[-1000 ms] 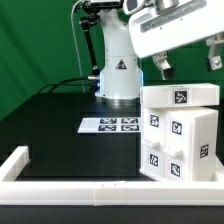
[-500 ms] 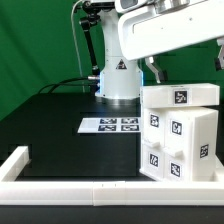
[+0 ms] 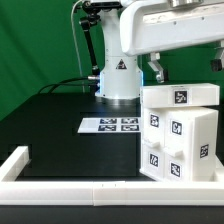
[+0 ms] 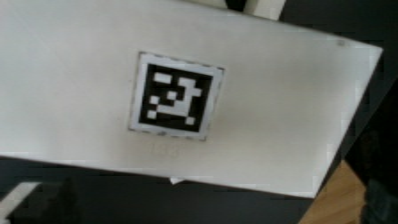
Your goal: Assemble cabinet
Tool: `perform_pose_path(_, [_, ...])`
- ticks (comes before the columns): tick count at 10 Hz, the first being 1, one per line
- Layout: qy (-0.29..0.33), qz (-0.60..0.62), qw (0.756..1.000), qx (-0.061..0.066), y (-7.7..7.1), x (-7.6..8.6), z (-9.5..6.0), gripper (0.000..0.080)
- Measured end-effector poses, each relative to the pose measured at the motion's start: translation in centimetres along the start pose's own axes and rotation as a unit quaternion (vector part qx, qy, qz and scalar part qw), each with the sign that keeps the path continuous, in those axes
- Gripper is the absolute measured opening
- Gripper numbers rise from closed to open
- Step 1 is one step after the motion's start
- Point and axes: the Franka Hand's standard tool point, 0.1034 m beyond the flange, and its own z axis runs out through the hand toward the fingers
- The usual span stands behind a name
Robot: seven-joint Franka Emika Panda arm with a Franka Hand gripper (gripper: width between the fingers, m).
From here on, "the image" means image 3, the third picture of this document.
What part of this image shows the white cabinet top block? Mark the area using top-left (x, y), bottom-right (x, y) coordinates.
top-left (140, 83), bottom-right (220, 108)

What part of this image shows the white marker base plate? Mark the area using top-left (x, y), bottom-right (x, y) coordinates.
top-left (78, 117), bottom-right (140, 133)

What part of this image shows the black cable bundle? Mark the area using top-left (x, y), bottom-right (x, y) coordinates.
top-left (38, 77), bottom-right (101, 95)

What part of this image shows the white U-shaped boundary frame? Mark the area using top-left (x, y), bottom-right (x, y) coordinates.
top-left (0, 146), bottom-right (224, 206)

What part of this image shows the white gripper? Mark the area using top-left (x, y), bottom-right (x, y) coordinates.
top-left (120, 0), bottom-right (224, 83)

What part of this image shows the white cabinet body box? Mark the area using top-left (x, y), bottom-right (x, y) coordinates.
top-left (138, 105), bottom-right (220, 183)

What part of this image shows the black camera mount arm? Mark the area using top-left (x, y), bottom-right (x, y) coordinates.
top-left (79, 0), bottom-right (124, 81)

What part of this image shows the grey thin cable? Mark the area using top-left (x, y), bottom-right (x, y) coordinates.
top-left (70, 0), bottom-right (86, 94)

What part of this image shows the white cabinet door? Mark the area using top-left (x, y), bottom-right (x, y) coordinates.
top-left (140, 108), bottom-right (165, 180)
top-left (164, 110), bottom-right (192, 181)

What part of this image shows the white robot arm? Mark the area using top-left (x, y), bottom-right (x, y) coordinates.
top-left (89, 0), bottom-right (224, 100)

